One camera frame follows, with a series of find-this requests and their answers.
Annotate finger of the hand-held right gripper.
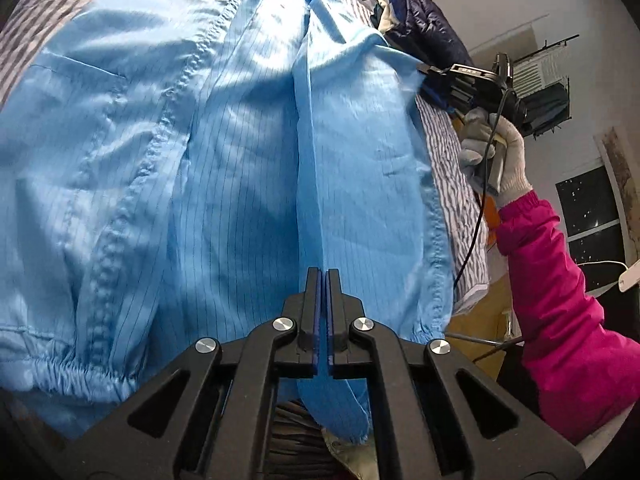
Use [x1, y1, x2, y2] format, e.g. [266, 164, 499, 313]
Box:
[417, 62, 454, 89]
[419, 86, 469, 117]

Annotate black clothes rack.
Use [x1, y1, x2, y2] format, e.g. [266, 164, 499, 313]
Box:
[515, 34, 581, 141]

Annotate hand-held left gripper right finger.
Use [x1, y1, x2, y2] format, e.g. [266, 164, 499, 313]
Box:
[325, 268, 586, 480]

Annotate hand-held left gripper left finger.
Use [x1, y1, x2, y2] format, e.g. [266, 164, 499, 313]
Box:
[65, 266, 323, 480]

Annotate white striped hanging cloth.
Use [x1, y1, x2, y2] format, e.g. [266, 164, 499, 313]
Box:
[514, 50, 565, 97]

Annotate navy puffer jacket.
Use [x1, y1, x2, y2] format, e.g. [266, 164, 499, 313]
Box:
[372, 0, 472, 68]

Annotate cream folded garment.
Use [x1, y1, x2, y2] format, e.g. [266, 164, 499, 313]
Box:
[375, 0, 401, 35]

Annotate person's right hand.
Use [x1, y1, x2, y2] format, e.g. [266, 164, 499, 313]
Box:
[459, 106, 534, 209]

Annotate dark hanging garment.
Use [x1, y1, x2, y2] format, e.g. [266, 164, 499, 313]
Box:
[522, 80, 572, 137]

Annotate blue jacket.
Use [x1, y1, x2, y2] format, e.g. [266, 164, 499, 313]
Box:
[0, 0, 457, 447]

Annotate white flat object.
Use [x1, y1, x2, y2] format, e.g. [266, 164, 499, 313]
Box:
[617, 259, 640, 292]

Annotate person's right forearm pink sleeve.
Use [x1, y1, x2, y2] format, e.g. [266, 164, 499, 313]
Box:
[495, 192, 640, 446]

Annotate dark speckled panel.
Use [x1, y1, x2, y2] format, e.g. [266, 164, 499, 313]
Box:
[555, 164, 628, 267]

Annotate person's dark striped clothing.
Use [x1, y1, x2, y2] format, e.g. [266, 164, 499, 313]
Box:
[267, 399, 351, 480]

